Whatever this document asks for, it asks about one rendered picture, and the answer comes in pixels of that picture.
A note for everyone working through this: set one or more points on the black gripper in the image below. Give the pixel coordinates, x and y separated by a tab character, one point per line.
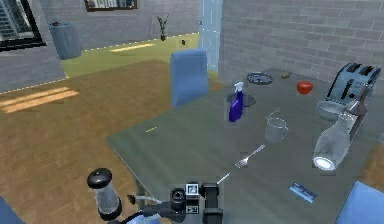
177	197

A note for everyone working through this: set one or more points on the black-capped glass pepper shaker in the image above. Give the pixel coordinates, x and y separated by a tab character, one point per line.
106	196

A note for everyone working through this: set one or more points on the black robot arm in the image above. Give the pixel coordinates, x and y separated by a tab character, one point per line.
211	203

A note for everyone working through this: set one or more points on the blue chair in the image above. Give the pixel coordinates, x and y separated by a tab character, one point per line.
363	205
9	213
188	77

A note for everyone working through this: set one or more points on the yellow pencil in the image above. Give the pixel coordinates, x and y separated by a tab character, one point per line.
150	130

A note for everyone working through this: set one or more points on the silver knife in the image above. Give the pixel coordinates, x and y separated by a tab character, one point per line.
223	178

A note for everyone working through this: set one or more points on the grey dining table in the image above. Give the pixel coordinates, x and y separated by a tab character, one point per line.
213	146

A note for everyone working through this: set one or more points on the silver fork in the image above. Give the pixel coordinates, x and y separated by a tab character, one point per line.
248	157

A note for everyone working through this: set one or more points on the purple spray bottle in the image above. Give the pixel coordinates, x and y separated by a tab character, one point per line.
236	107

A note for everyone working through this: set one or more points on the dark round plate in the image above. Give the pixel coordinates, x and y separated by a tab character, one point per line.
250	100

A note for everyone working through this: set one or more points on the clear glass mug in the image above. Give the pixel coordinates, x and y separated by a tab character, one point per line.
275	130

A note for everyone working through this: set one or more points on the blue card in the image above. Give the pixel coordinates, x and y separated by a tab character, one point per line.
302	192

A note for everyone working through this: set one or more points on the patterned dark plate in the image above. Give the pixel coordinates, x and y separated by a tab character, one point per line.
260	78

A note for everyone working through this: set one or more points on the blue-grey round bin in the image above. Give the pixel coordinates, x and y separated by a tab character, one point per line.
66	40

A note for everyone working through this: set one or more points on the pale blue room door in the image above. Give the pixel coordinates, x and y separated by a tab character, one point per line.
210	33

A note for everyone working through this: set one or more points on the brown potato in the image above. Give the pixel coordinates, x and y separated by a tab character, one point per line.
285	74

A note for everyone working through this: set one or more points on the red tomato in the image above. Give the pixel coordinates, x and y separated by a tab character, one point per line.
304	87

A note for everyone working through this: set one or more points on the clear glass bottle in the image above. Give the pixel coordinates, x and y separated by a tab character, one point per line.
333	143

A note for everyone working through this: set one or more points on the grey bowl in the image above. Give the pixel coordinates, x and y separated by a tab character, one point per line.
328	110

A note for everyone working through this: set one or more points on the black framed window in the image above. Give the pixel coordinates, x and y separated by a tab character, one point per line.
16	20

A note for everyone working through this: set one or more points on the silver black toaster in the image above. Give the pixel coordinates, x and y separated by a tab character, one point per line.
353	85

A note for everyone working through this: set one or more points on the dark framed wall picture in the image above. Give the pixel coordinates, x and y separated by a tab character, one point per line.
110	4

